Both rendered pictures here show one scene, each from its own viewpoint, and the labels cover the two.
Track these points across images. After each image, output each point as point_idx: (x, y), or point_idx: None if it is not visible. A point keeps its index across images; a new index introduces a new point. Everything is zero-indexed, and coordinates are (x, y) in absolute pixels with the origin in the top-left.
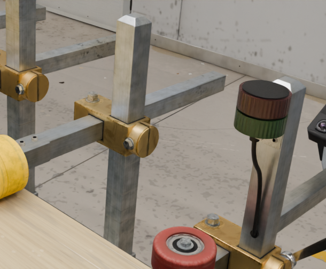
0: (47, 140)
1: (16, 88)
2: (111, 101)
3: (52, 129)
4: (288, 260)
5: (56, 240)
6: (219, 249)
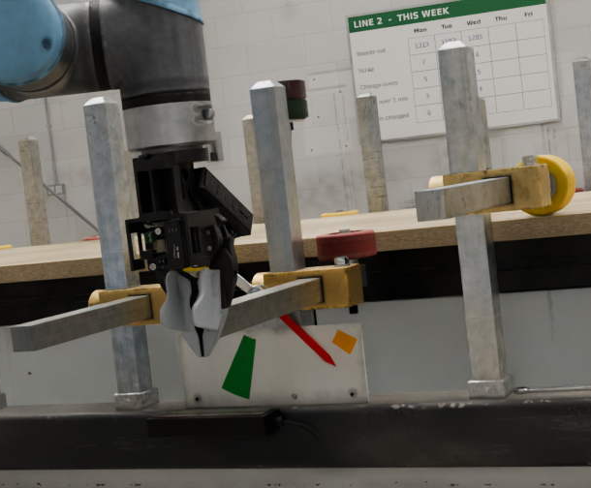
0: None
1: None
2: (509, 167)
3: None
4: (253, 278)
5: (451, 223)
6: None
